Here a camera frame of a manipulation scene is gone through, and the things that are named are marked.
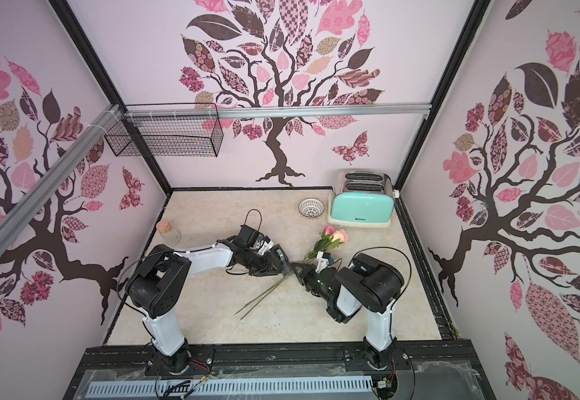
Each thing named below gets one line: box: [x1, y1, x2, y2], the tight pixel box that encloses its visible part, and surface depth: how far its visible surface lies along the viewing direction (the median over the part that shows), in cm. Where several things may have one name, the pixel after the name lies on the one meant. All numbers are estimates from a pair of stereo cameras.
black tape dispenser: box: [271, 244, 292, 277], surface depth 92 cm
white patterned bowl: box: [298, 197, 325, 218], surface depth 112 cm
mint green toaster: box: [326, 170, 395, 228], surface depth 102 cm
